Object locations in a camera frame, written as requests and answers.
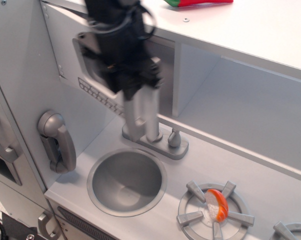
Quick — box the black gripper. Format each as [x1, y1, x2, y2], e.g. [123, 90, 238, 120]
[76, 27, 165, 101]

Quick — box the grey toy microwave door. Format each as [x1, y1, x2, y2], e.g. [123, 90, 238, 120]
[41, 3, 164, 142]

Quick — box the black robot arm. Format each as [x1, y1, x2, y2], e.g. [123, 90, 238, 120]
[85, 0, 161, 101]

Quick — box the grey toy faucet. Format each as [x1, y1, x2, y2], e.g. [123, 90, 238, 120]
[136, 126, 189, 160]

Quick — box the round grey toy sink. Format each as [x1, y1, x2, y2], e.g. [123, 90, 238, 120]
[87, 148, 168, 217]

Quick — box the red chili pepper toy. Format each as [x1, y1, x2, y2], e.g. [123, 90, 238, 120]
[164, 0, 234, 8]

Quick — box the salmon sushi toy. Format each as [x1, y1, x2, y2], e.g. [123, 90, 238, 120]
[204, 189, 229, 223]

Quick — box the grey toy stove burner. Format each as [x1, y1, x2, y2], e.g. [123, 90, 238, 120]
[176, 180, 255, 240]

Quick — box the grey toy wall phone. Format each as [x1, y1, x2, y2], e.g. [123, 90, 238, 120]
[37, 110, 77, 174]

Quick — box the grey oven door handle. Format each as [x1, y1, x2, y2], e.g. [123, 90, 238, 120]
[37, 212, 59, 240]

